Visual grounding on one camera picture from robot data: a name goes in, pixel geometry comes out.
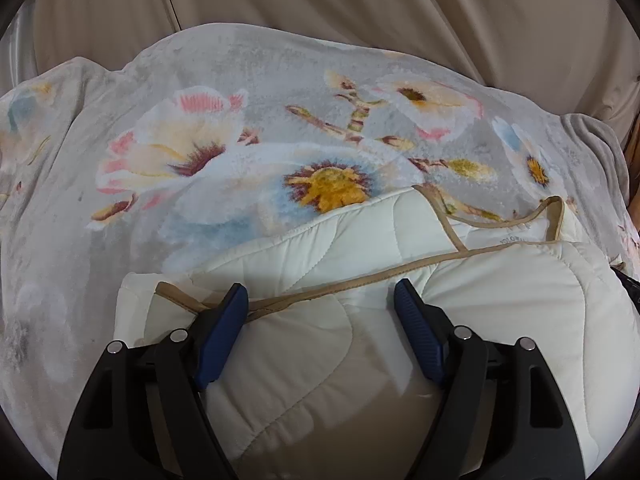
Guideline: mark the grey floral blanket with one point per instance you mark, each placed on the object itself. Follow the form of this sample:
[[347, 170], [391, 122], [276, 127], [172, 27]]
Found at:
[[200, 160]]

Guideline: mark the cream quilted jacket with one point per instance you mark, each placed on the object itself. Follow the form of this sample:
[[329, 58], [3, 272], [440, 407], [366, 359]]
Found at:
[[325, 360]]

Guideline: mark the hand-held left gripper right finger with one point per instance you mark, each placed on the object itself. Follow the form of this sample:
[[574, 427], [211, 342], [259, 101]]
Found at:
[[417, 335]]

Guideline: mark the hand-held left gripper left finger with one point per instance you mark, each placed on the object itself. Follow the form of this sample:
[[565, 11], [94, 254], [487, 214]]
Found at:
[[220, 335]]

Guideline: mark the beige backdrop cloth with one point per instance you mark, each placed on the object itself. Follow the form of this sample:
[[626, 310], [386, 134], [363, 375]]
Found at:
[[375, 5]]

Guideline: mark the white metal frame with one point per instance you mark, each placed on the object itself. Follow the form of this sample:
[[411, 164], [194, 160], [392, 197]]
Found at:
[[22, 45]]

